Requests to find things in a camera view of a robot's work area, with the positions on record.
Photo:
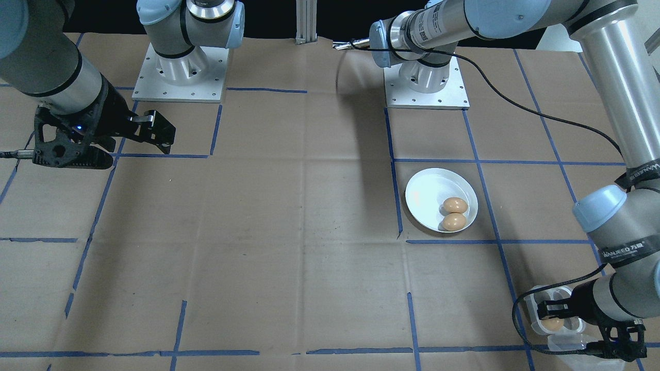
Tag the brown egg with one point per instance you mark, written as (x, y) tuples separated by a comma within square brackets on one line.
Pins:
[(455, 205), (553, 324), (454, 221)]

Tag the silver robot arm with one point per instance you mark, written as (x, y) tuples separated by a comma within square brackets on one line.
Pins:
[(46, 62), (613, 77)]

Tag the clear plastic egg box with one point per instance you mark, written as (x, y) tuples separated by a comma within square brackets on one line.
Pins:
[(559, 294)]

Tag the round white plate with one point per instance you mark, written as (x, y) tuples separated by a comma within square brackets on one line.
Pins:
[(428, 196)]

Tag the short metal bar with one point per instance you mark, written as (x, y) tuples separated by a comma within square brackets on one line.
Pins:
[(654, 48)]

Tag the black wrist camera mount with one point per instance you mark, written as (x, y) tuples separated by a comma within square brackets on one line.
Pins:
[(72, 149), (621, 340)]

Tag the white square base plate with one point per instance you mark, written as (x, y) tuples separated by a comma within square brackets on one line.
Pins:
[(149, 93), (397, 100)]

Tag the aluminium frame bar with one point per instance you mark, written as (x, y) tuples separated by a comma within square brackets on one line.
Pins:
[(306, 20)]

